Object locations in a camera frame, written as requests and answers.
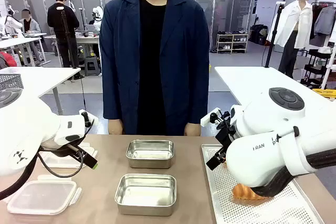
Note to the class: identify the person's right hand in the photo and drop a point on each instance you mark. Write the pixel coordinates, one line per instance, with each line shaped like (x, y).
(115, 127)

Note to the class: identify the red bag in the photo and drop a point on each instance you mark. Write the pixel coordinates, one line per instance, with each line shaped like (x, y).
(6, 60)

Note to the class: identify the grey mesh basket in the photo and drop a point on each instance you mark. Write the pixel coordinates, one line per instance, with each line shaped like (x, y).
(10, 81)

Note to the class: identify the black tripod pole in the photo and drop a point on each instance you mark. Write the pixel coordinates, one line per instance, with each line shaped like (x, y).
(67, 40)

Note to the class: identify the white shoe rack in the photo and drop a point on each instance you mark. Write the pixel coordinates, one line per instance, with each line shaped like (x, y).
(232, 43)

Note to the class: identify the grey step stool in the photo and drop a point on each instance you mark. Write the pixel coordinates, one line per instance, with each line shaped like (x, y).
(92, 66)

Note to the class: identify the steel rectangular container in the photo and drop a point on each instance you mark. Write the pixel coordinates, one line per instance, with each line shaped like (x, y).
(145, 195)
(149, 153)

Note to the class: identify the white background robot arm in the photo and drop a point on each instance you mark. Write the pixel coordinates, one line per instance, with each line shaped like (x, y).
(10, 24)

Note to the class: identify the yellow plastic crate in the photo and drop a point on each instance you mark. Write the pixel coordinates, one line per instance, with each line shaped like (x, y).
(325, 93)

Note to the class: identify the black utility cart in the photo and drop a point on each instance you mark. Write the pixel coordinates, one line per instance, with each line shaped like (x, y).
(317, 66)

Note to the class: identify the seated man in grey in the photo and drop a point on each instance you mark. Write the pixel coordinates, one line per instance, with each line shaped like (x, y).
(30, 26)

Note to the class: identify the person in navy coat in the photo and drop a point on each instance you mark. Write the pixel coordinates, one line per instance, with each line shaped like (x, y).
(155, 64)

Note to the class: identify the black stand pole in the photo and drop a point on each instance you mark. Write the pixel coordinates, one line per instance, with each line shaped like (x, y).
(273, 37)

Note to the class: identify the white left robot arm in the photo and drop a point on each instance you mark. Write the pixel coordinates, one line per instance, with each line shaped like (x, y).
(26, 129)

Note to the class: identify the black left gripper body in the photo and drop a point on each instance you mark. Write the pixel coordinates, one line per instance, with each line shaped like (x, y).
(65, 151)

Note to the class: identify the translucent white container lid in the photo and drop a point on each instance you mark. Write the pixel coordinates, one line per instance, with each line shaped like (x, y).
(42, 197)
(56, 162)

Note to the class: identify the perforated metal baking tray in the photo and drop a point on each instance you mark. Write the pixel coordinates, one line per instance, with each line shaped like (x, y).
(236, 213)

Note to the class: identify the person's left forearm navy sleeve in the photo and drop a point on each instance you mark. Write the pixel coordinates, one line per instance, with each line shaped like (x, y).
(198, 103)

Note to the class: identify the large white side table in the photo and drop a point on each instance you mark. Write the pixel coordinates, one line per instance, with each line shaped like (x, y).
(249, 82)

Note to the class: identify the small white background robot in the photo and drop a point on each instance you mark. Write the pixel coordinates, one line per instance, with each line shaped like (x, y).
(97, 15)

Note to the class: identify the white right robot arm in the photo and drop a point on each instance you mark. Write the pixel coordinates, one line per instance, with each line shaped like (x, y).
(262, 161)

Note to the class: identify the person's right forearm navy sleeve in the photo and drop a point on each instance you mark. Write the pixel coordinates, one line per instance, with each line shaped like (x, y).
(111, 103)

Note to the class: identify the clothes rack with garments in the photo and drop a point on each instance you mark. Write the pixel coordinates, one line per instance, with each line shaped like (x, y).
(325, 20)

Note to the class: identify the standing man in black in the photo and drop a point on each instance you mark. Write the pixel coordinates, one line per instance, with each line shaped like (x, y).
(63, 24)

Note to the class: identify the white background desk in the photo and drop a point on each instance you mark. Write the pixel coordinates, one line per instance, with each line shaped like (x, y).
(18, 41)

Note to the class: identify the black bag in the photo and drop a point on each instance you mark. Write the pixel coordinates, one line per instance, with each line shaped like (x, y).
(258, 35)

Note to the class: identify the person's left hand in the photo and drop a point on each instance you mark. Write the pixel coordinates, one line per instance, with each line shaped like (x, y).
(192, 130)

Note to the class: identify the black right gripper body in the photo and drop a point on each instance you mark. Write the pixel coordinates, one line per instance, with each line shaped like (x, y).
(226, 137)

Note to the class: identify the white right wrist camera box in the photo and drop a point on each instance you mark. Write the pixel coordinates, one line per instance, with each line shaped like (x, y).
(207, 120)

